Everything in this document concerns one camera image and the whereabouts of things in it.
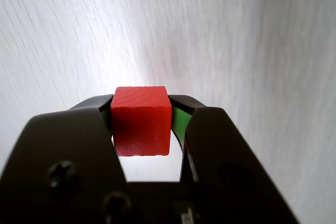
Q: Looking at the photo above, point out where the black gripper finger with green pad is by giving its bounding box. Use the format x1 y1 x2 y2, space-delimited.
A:
0 93 133 224
169 94 301 224

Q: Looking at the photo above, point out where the red wooden cube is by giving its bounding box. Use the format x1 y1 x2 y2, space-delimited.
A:
110 86 173 157

